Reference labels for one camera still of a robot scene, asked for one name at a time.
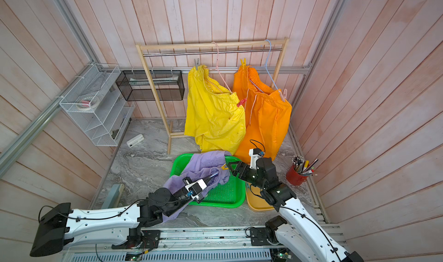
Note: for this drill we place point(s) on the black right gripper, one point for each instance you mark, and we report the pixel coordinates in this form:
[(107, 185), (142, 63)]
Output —
[(240, 170)]

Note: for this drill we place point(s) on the small white device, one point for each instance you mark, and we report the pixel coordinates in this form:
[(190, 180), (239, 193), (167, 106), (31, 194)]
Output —
[(135, 140)]

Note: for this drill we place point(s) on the white wire mesh shelf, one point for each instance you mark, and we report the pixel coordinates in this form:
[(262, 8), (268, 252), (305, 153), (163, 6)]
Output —
[(106, 123)]

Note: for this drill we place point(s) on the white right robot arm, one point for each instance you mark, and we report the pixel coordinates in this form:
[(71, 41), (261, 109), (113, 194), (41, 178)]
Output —
[(294, 210)]

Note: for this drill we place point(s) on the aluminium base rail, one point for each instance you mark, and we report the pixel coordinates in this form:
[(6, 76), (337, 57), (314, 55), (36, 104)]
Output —
[(217, 244)]

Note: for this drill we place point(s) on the red clothespin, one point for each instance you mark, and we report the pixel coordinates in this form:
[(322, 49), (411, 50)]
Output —
[(242, 102)]

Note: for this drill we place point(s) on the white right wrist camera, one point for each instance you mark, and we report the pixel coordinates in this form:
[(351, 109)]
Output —
[(255, 154)]

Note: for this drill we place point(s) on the pink clothespin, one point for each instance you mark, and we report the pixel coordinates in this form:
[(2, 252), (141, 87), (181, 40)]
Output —
[(284, 94)]

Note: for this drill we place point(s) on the wooden clothes rack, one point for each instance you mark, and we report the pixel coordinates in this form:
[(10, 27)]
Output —
[(150, 51)]

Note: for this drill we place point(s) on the red pen cup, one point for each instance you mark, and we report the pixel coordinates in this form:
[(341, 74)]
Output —
[(300, 170)]

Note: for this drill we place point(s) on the yellow plastic tray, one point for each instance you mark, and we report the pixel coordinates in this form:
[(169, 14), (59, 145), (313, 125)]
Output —
[(255, 202)]

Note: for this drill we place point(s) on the green plastic basket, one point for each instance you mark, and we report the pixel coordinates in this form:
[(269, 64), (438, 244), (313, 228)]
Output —
[(230, 195)]

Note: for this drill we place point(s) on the black mesh wall basket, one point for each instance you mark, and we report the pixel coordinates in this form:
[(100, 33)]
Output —
[(135, 85)]

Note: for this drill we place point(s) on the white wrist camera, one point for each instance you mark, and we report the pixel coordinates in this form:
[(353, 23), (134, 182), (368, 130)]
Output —
[(255, 154), (194, 189)]

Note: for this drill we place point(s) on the purple shorts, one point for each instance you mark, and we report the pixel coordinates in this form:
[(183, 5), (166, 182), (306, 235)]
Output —
[(199, 167)]

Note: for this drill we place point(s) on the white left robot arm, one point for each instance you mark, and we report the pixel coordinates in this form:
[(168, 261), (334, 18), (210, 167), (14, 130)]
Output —
[(121, 226)]

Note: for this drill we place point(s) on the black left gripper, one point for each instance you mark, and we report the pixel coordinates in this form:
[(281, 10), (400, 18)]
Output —
[(187, 180)]

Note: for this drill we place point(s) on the orange shorts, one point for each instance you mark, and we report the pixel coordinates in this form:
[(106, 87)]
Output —
[(267, 114)]

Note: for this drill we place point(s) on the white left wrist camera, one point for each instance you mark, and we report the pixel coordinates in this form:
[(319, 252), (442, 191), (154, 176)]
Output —
[(194, 189)]

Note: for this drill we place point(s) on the yellow shorts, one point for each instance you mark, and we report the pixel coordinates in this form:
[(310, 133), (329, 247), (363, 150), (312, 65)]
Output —
[(214, 117)]

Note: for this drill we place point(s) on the grey clothespin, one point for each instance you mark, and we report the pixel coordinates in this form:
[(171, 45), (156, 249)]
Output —
[(197, 63)]

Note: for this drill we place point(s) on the tape roll on shelf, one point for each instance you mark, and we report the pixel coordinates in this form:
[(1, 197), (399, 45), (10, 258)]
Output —
[(86, 103)]

